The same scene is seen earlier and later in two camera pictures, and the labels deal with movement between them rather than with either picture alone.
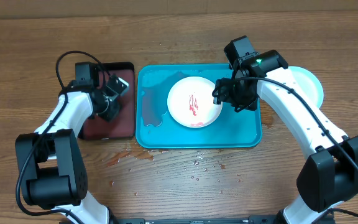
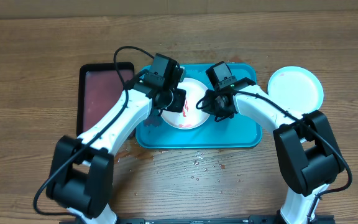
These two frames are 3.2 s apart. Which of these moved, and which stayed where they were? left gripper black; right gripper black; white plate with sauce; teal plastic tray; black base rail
Moved: right gripper black; left gripper black; white plate with sauce
Stayed: teal plastic tray; black base rail
